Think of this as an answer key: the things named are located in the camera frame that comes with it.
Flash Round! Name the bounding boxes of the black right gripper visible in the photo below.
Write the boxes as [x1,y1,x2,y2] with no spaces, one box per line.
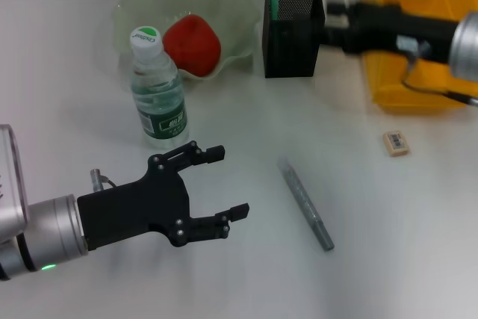
[323,0,461,63]

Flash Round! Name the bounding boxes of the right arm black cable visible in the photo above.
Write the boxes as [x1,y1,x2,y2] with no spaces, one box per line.
[401,40,478,108]

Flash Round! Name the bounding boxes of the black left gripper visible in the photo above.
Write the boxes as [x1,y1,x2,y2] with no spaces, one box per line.
[76,140,250,253]

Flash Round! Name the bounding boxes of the green glass fruit plate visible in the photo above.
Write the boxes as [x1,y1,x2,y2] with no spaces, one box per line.
[113,0,262,83]

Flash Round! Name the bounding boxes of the red-orange fruit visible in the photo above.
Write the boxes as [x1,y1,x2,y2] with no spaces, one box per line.
[163,14,222,76]

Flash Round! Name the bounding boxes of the beige eraser with barcode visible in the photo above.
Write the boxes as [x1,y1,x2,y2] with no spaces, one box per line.
[383,130,411,158]

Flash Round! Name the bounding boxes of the yellow plastic bin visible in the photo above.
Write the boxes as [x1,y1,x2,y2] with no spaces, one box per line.
[360,0,478,113]

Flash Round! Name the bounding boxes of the grey pen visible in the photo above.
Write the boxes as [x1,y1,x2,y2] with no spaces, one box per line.
[276,158,335,253]

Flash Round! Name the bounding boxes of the black mesh pen holder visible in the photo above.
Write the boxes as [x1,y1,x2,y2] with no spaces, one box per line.
[262,0,327,79]

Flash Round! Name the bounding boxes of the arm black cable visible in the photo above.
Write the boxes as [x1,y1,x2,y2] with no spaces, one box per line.
[401,40,478,108]
[89,168,119,193]

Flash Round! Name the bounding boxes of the clear green-label water bottle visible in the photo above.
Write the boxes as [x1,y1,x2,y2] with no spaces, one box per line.
[129,25,190,150]

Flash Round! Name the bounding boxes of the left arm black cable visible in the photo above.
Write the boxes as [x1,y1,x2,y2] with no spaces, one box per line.
[89,168,119,193]

